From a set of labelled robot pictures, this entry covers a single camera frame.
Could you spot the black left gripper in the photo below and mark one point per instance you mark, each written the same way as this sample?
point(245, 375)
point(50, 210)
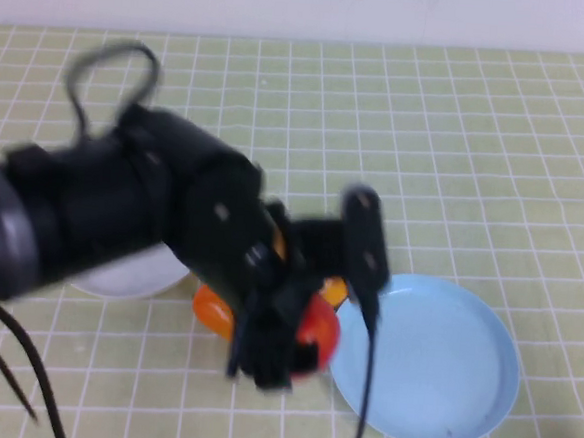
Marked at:
point(241, 235)

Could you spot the light blue plate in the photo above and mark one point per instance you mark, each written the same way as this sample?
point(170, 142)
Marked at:
point(437, 364)

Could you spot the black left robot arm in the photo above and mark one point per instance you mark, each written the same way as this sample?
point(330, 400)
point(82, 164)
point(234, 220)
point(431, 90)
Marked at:
point(72, 203)

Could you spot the white plate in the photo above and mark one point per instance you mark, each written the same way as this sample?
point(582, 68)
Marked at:
point(132, 278)

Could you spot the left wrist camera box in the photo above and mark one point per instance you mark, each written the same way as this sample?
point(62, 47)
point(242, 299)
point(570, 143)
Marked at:
point(366, 234)

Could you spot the yellow orange mango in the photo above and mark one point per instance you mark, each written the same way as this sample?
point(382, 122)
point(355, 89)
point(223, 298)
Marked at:
point(334, 292)

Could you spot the orange mango with reddish end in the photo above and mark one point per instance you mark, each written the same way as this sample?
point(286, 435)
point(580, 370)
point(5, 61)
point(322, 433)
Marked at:
point(210, 308)

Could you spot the green checked tablecloth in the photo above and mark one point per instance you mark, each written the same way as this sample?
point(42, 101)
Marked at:
point(451, 165)

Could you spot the red apple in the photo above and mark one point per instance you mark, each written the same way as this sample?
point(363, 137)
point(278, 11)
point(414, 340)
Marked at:
point(322, 326)

